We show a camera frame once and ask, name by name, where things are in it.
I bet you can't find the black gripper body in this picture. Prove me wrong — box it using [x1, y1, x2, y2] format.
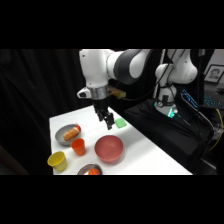
[92, 97, 112, 118]

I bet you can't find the green triangle block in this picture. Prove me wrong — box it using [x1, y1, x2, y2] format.
[114, 117, 128, 129]

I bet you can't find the pink bowl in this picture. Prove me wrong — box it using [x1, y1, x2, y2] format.
[94, 134, 125, 164]

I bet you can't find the grey bowl with hot dog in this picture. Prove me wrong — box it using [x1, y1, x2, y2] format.
[54, 123, 83, 147]

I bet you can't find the grey bowl with orange fruit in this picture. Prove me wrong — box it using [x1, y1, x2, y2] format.
[76, 162, 104, 176]

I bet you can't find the toy hot dog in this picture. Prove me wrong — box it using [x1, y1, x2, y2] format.
[63, 128, 81, 142]

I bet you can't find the orange plastic cup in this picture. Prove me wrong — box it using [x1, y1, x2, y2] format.
[70, 138, 87, 157]

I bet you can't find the orange toy fruit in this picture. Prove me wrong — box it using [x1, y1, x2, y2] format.
[87, 168, 101, 176]

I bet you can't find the black robot stand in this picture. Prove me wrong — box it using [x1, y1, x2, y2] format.
[123, 98, 215, 176]

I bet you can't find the yellow plastic cup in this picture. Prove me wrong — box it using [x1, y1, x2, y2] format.
[46, 150, 68, 173]

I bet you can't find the small green light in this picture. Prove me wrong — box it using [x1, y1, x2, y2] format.
[167, 108, 178, 120]

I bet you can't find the blue lit device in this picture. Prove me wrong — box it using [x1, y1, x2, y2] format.
[180, 88, 201, 110]

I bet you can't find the framed picture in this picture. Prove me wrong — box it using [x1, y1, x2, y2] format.
[203, 64, 224, 84]

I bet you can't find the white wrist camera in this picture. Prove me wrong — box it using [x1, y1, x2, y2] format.
[76, 87, 92, 100]

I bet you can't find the tan wrist mount block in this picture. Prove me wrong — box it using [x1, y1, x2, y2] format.
[108, 85, 128, 100]

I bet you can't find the yellow cable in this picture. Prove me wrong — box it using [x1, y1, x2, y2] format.
[208, 108, 224, 152]

